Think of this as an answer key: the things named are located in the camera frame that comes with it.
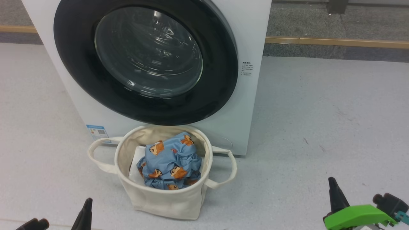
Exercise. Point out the white front-load washing machine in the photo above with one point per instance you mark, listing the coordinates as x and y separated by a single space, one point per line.
249 111

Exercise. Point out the small printed warning label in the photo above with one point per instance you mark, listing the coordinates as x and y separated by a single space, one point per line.
247 69

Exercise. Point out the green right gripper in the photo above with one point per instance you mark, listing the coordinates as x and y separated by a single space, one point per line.
358 217

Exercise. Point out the dark furniture leg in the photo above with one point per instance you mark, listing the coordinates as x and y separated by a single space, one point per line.
337 5

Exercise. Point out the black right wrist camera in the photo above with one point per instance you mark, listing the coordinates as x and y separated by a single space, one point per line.
389 204

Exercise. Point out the white cloth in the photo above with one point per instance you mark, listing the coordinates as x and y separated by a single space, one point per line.
135 166

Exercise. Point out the black round glass washer door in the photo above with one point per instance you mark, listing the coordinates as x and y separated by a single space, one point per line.
80 80

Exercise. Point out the blue bear-print garment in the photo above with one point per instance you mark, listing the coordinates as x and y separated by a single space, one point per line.
169 159

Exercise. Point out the cream canvas laundry basket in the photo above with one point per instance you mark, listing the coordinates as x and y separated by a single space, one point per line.
169 204

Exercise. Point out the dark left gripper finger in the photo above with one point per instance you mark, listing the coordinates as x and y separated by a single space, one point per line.
83 217

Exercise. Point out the blue energy label sticker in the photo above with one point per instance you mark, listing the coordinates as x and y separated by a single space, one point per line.
98 131

